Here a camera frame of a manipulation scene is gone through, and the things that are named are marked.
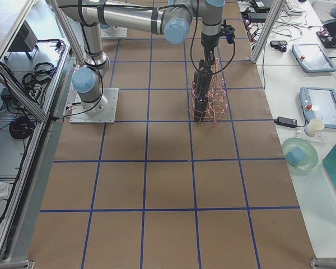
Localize white paper cup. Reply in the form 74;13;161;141
304;118;325;137

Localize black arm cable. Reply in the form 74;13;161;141
183;0;236;76

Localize dark wine bottle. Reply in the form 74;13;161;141
196;68;213;97
193;59;204;95

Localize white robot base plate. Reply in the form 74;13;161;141
100;25;127;39

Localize grey metal box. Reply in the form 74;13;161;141
4;20;38;60

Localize green bowl with sponge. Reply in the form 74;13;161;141
282;137;319;170

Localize blue teach pendant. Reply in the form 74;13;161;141
291;44;336;73
299;87;336;129

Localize copper wire wine basket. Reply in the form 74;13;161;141
191;58;228;122

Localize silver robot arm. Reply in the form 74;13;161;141
57;1;225;75
72;24;110;115

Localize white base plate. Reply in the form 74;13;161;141
69;88;119;124

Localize aluminium frame post left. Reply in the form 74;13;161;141
250;0;284;64

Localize black coiled cables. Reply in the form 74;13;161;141
8;114;35;140

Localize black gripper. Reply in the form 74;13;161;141
201;33;221;70

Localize blue teach pendant upper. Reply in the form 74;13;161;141
291;44;336;73

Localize black power adapter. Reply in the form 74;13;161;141
274;117;297;128

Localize dark wine bottle in basket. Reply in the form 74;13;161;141
193;59;204;95

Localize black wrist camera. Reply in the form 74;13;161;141
221;20;235;44

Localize blue teach pendant lower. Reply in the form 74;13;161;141
299;87;336;129

